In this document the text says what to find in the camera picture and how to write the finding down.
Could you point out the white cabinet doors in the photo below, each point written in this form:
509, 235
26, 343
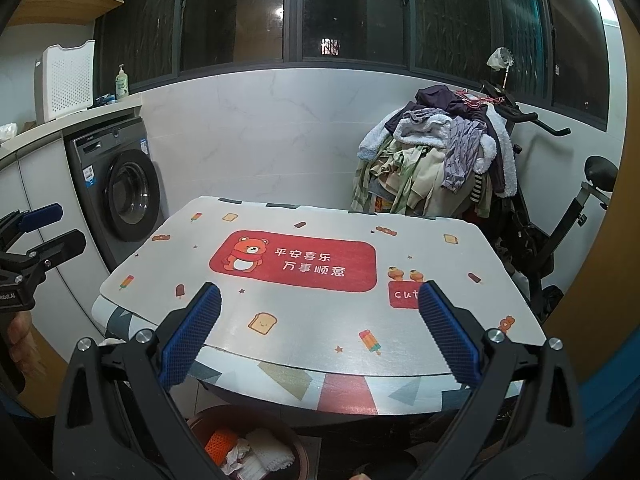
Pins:
40, 210

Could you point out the dark framed window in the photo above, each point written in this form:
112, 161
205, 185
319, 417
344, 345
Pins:
350, 10

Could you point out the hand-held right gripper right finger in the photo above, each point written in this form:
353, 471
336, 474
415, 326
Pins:
450, 340

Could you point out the pile of clothes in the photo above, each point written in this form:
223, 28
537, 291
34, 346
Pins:
430, 160

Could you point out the black exercise bike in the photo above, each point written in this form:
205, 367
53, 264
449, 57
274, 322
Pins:
575, 215

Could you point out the white bear print table mat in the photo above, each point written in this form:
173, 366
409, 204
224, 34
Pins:
310, 320

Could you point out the grey washing machine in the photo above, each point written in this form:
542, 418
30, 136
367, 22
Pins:
130, 195

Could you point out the table with patterned tablecloth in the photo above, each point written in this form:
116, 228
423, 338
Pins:
350, 400

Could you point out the white perforated laundry basket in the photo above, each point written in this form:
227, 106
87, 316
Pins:
65, 85

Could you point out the white countertop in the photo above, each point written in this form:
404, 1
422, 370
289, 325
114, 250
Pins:
60, 127

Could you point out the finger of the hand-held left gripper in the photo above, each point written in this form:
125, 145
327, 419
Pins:
60, 250
42, 217

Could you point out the green soap pump bottle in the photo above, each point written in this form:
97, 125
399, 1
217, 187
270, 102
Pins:
122, 87

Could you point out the brown round bin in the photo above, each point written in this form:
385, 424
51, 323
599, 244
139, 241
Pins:
235, 417

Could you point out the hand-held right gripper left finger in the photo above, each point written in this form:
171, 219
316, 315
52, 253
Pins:
192, 340

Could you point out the white plastic bag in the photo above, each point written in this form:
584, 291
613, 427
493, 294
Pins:
499, 59

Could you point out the person's left hand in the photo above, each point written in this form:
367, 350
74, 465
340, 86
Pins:
22, 340

